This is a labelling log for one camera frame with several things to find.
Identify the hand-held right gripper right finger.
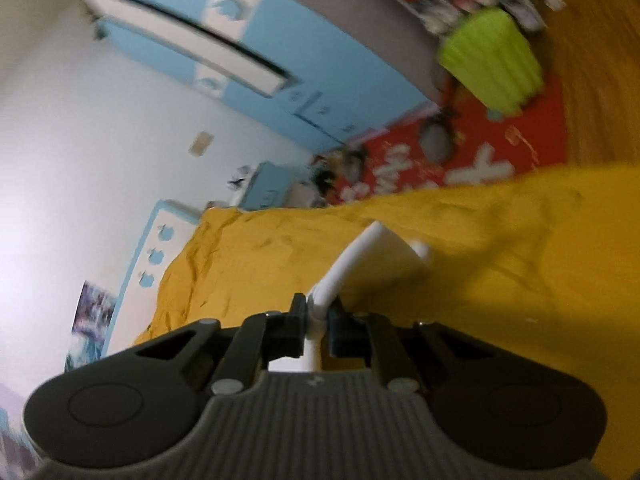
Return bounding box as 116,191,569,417
327,296,501,395

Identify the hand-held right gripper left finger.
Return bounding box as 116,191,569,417
132,292,309,396

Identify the white printed t-shirt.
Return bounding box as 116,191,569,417
272,220,435,373

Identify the blue nightstand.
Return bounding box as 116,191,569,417
239,161,312,211

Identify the blue framed white headboard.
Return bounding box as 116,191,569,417
112,199,203,357

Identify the yellow blanket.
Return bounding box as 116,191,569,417
132,162,640,476

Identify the grey round object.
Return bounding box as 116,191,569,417
419,115,458,165

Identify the blue and white wardrobe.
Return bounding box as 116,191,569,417
80,0,437,150

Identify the red printed rug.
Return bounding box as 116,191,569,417
312,72,571,207

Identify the green ribbed bin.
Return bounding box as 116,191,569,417
439,7,545,115

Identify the beige wall switch plate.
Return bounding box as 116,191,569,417
189,131,215,157

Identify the wall poster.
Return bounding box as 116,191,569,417
65,280,117,362

